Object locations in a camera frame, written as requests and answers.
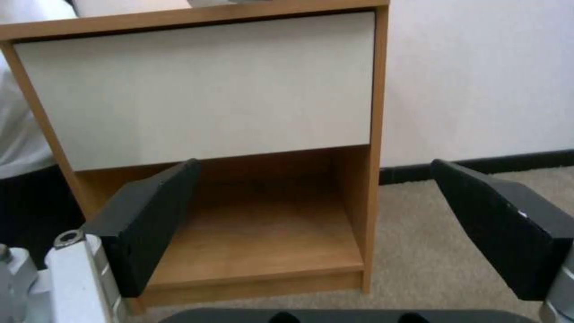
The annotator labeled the white bed sheet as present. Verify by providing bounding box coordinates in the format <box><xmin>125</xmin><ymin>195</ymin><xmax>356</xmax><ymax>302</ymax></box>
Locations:
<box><xmin>0</xmin><ymin>0</ymin><xmax>82</xmax><ymax>179</ymax></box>

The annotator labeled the white nightstand drawer front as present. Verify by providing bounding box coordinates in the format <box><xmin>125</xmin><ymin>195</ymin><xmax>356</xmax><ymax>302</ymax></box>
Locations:
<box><xmin>13</xmin><ymin>11</ymin><xmax>376</xmax><ymax>171</ymax></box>

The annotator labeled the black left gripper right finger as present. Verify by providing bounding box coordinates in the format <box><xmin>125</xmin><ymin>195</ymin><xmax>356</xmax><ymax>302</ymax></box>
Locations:
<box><xmin>430</xmin><ymin>159</ymin><xmax>574</xmax><ymax>323</ymax></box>

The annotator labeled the black skirting board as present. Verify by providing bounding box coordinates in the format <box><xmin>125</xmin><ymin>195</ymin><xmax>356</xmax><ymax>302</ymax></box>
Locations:
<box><xmin>378</xmin><ymin>149</ymin><xmax>574</xmax><ymax>186</ymax></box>

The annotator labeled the wooden nightstand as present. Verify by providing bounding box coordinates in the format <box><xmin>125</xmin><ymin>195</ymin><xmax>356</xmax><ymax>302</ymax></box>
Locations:
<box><xmin>0</xmin><ymin>0</ymin><xmax>388</xmax><ymax>315</ymax></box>

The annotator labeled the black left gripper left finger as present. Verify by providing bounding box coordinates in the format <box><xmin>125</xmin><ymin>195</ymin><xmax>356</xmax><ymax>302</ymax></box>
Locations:
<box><xmin>0</xmin><ymin>158</ymin><xmax>202</xmax><ymax>323</ymax></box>

